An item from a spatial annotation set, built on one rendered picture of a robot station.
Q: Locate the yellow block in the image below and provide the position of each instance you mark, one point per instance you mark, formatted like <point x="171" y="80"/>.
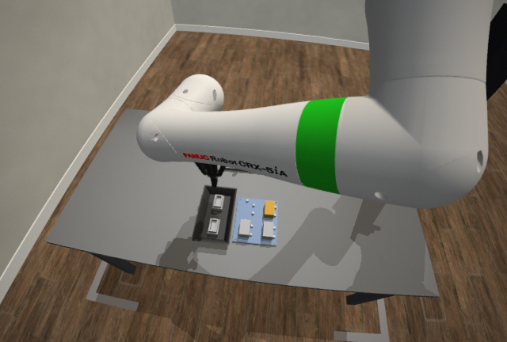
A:
<point x="269" y="209"/>

